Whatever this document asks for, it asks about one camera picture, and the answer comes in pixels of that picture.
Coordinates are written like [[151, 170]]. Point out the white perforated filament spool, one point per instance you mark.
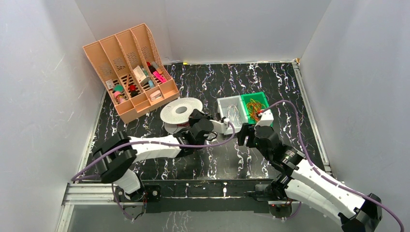
[[175, 115]]

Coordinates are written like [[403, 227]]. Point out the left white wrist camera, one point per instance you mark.
[[222, 127]]

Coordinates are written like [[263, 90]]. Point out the white plastic bin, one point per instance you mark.
[[233, 109]]

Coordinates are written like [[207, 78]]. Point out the pink tape roll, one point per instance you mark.
[[119, 94]]

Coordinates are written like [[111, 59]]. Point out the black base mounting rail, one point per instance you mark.
[[208, 192]]

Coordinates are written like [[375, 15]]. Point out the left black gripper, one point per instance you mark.
[[197, 116]]

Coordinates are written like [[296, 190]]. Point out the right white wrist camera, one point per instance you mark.
[[265, 118]]

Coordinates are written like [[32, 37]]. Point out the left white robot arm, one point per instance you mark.
[[118, 153]]

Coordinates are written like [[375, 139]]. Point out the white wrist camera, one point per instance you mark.
[[265, 118], [222, 127]]

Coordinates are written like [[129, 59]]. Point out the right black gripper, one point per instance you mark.
[[247, 129]]

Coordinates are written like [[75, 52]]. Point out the peach desk file organizer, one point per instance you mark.
[[114, 58]]

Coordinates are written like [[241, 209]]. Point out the green plastic bin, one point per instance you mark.
[[253, 104]]

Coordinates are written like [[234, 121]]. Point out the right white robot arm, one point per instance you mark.
[[299, 181]]

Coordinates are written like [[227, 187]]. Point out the white label box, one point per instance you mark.
[[141, 78]]

